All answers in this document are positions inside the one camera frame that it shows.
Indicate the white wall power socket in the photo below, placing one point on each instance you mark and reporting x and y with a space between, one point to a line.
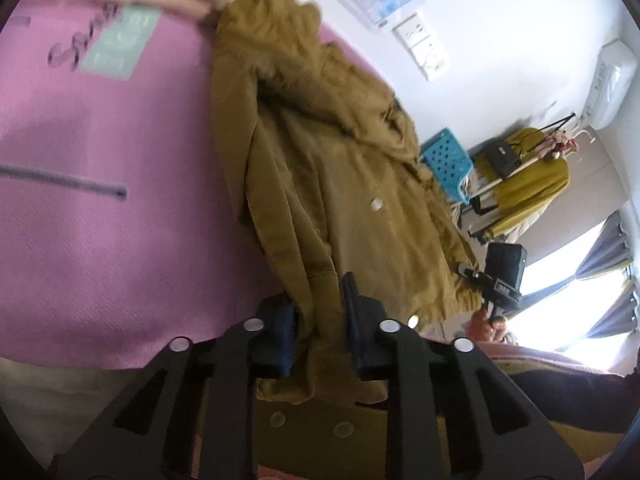
407 27
421 46

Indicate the olive brown jacket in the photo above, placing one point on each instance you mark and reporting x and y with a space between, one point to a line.
350 180

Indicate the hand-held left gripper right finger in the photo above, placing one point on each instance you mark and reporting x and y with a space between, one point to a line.
367 345

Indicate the blue perforated plastic basket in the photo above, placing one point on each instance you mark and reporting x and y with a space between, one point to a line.
464 191
445 155

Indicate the person's right forearm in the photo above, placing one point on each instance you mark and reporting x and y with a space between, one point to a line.
575 395

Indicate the grey curtain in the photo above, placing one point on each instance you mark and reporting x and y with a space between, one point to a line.
607 247
617 312

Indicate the plush rabbit toy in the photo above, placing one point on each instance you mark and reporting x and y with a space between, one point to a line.
562 142

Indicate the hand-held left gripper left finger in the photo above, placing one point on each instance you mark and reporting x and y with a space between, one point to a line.
280 340

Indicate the black handbag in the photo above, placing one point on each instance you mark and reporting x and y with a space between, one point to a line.
502 159

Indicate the peach folded cloth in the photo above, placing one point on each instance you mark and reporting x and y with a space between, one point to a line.
175 2

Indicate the pink daisy print blanket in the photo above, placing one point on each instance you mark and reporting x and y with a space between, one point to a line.
125 240

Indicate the white wall data socket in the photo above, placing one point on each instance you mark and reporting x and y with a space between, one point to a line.
434 66

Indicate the person's right hand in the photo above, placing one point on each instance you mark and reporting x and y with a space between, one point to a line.
490 327

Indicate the white air conditioner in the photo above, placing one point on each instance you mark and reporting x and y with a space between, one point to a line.
607 85

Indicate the yellow hanging garment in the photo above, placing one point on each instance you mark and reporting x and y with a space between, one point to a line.
530 190

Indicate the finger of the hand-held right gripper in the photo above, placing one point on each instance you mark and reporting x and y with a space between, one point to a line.
475 275

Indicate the white bed mattress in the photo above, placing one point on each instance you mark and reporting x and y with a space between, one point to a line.
60 400

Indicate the white coat rack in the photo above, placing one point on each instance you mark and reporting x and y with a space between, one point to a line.
492 187

